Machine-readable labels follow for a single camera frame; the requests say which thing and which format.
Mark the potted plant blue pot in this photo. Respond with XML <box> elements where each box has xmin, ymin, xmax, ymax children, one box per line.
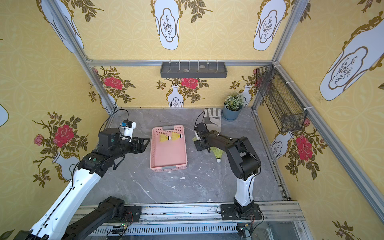
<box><xmin>223</xmin><ymin>93</ymin><xmax>245</xmax><ymax>121</ymax></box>

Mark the grey wall shelf tray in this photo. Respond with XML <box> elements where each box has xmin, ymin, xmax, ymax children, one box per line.
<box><xmin>160</xmin><ymin>61</ymin><xmax>228</xmax><ymax>79</ymax></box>

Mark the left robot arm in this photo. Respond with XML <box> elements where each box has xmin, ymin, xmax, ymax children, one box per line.
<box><xmin>15</xmin><ymin>128</ymin><xmax>150</xmax><ymax>240</ymax></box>

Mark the black wire mesh basket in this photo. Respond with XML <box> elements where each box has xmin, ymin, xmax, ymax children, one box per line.
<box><xmin>256</xmin><ymin>65</ymin><xmax>307</xmax><ymax>133</ymax></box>

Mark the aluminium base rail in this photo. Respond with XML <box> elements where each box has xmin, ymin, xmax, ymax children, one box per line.
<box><xmin>63</xmin><ymin>201</ymin><xmax>313</xmax><ymax>240</ymax></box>

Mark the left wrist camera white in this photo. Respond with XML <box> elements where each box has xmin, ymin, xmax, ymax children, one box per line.
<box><xmin>121</xmin><ymin>120</ymin><xmax>136</xmax><ymax>142</ymax></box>

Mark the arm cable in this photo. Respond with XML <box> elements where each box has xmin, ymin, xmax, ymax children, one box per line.
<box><xmin>194</xmin><ymin>110</ymin><xmax>207</xmax><ymax>125</ymax></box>
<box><xmin>98</xmin><ymin>108</ymin><xmax>130</xmax><ymax>133</ymax></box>

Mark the yellow shuttlecock two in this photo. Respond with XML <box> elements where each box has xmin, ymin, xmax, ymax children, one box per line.
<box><xmin>171</xmin><ymin>132</ymin><xmax>183</xmax><ymax>141</ymax></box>

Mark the yellow shuttlecock one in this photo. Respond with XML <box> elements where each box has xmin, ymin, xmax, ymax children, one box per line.
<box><xmin>159</xmin><ymin>134</ymin><xmax>172</xmax><ymax>143</ymax></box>

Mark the white grey work glove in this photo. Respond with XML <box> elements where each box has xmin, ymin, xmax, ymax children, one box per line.
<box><xmin>203</xmin><ymin>108</ymin><xmax>222</xmax><ymax>133</ymax></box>

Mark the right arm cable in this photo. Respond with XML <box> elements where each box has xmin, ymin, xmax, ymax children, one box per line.
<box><xmin>194</xmin><ymin>110</ymin><xmax>207</xmax><ymax>125</ymax></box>

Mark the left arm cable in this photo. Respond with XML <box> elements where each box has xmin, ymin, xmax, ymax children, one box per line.
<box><xmin>98</xmin><ymin>108</ymin><xmax>130</xmax><ymax>133</ymax></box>

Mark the yellow shuttlecock seven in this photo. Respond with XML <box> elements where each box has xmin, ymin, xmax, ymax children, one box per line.
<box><xmin>211</xmin><ymin>147</ymin><xmax>224</xmax><ymax>163</ymax></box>

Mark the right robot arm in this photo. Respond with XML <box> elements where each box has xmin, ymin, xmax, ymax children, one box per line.
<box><xmin>194</xmin><ymin>123</ymin><xmax>263</xmax><ymax>221</ymax></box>

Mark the pink plastic storage basket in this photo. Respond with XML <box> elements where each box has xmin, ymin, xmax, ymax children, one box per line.
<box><xmin>150</xmin><ymin>125</ymin><xmax>188</xmax><ymax>172</ymax></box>

